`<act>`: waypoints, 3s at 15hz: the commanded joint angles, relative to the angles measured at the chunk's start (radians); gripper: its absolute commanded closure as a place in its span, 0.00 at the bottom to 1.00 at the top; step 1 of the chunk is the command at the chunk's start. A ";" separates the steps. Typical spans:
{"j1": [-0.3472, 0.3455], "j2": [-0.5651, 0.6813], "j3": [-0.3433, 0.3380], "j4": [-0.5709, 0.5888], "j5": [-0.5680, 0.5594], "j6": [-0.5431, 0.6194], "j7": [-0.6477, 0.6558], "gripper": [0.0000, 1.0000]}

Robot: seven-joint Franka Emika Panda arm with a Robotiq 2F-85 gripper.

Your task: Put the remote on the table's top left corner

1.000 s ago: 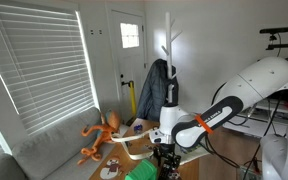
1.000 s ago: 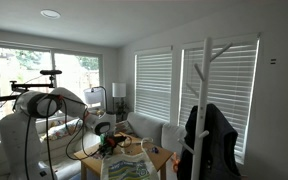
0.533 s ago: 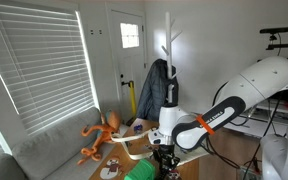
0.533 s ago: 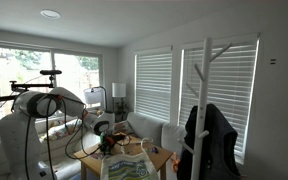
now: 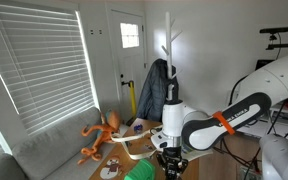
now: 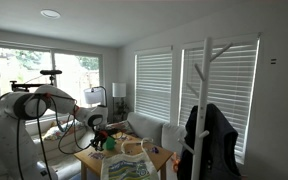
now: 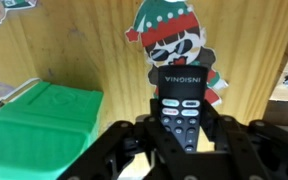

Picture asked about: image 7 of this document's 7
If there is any green plastic printed block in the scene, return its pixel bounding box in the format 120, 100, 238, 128
0, 81, 105, 180

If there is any black TV remote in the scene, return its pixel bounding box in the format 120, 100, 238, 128
155, 64, 209, 154

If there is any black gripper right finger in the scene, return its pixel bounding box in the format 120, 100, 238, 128
197, 99, 288, 180

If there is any elf sticker with sunglasses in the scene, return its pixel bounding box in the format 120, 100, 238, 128
124, 0, 229, 108

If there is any small cartoon figure sticker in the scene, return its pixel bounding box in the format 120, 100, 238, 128
0, 0, 39, 34

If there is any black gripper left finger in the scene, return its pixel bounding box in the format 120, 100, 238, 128
56, 98, 186, 180

